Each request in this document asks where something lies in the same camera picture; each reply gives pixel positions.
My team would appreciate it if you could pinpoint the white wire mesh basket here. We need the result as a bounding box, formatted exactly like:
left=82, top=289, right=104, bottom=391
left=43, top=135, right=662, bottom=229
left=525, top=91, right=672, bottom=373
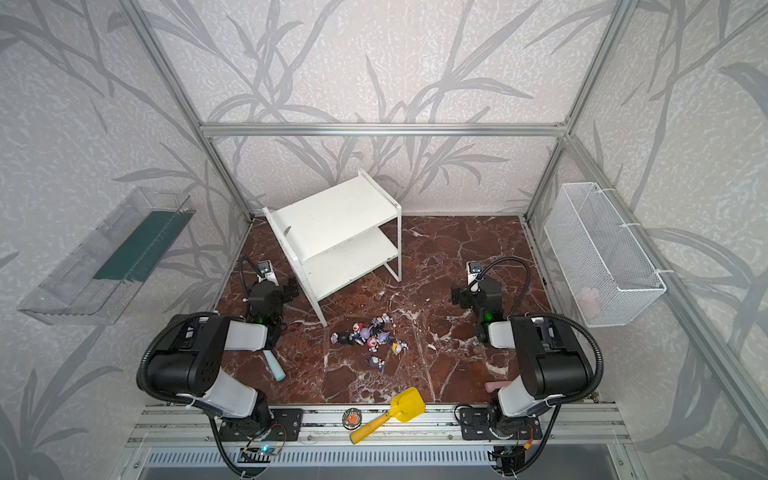
left=544, top=182, right=667, bottom=327

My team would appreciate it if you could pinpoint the black hooded kuromi figure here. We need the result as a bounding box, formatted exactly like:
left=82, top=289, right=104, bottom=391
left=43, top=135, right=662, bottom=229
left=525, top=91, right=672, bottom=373
left=330, top=332, right=354, bottom=345

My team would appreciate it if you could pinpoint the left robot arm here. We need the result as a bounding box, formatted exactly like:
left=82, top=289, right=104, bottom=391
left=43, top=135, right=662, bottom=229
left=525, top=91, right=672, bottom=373
left=136, top=277, right=299, bottom=435

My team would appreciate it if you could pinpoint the purple striped bow kuromi figure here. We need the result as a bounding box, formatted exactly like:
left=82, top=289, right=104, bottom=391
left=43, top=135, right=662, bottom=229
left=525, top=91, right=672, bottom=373
left=366, top=336, right=384, bottom=353

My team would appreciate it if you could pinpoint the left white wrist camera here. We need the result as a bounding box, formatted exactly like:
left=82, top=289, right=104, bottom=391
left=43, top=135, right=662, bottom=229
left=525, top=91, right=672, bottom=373
left=256, top=260, right=279, bottom=286

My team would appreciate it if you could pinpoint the clear plastic wall bin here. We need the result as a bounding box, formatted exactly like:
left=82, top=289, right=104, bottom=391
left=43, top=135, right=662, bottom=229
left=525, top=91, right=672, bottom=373
left=19, top=187, right=196, bottom=326

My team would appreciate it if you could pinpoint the white two-tier metal shelf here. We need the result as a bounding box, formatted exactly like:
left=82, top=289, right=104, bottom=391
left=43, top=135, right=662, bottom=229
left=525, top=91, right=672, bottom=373
left=262, top=169, right=403, bottom=327

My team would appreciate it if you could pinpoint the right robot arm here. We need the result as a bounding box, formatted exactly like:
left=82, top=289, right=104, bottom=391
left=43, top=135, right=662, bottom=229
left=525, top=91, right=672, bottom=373
left=451, top=278, right=605, bottom=437

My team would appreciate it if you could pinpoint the yellow plastic toy shovel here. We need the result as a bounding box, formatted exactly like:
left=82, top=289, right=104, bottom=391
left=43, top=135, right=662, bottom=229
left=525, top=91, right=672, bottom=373
left=349, top=387, right=426, bottom=445

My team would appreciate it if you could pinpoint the yellow doraemon figure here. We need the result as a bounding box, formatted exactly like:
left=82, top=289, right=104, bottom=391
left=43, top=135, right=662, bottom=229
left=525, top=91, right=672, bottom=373
left=391, top=340, right=409, bottom=356

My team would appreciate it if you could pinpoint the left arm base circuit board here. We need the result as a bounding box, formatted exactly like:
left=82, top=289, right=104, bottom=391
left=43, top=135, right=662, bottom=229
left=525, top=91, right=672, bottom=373
left=239, top=445, right=283, bottom=464

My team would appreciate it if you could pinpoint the small dark figure front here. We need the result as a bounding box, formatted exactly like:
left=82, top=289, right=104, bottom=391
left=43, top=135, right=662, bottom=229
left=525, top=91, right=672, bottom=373
left=368, top=356, right=386, bottom=371

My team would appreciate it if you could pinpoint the round orange badge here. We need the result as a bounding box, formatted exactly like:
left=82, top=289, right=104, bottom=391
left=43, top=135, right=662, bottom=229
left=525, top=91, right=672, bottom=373
left=342, top=407, right=362, bottom=431

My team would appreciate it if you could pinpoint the purple kuromi figure black bow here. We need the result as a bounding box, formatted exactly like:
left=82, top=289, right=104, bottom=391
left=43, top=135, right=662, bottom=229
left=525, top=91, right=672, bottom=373
left=369, top=315, right=396, bottom=345

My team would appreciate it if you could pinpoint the pink object in basket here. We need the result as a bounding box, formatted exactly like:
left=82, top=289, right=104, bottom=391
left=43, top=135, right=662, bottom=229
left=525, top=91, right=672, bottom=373
left=575, top=287, right=602, bottom=321

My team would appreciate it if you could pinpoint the red cap doraemon figure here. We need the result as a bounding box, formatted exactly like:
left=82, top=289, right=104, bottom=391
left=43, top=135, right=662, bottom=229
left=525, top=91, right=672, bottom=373
left=350, top=322, right=371, bottom=345

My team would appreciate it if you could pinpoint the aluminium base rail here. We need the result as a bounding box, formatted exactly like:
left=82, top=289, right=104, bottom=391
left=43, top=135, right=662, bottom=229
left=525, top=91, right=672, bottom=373
left=122, top=403, right=637, bottom=448

